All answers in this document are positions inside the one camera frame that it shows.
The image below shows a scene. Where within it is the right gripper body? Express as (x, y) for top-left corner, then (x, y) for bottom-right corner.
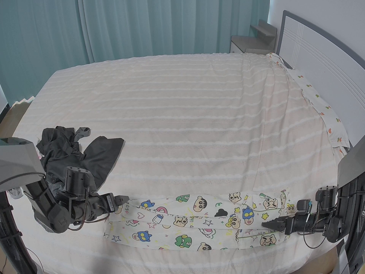
(285, 212), (308, 235)

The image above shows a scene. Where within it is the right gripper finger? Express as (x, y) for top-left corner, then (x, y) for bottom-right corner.
(261, 216), (287, 231)

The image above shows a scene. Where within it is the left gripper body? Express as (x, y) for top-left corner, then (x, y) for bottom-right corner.
(98, 193), (118, 213)

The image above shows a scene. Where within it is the white printed pyjama top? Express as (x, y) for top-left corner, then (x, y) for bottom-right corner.
(103, 190), (297, 251)

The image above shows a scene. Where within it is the bed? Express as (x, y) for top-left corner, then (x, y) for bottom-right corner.
(0, 9), (365, 274)

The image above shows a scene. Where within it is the black garment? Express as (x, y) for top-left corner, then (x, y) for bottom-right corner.
(36, 125), (125, 194)

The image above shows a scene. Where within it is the grey knitted garment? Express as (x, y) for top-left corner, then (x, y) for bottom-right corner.
(8, 187), (25, 200)

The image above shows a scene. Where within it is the blue-green curtain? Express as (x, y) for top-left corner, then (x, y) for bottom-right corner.
(77, 0), (271, 65)
(0, 0), (94, 103)

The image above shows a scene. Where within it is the grey bedside table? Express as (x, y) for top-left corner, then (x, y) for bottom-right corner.
(230, 19), (278, 53)

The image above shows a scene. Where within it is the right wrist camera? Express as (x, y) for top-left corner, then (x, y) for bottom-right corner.
(297, 199), (313, 213)

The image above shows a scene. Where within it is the black power cable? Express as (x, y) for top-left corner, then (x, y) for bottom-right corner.
(26, 248), (44, 272)

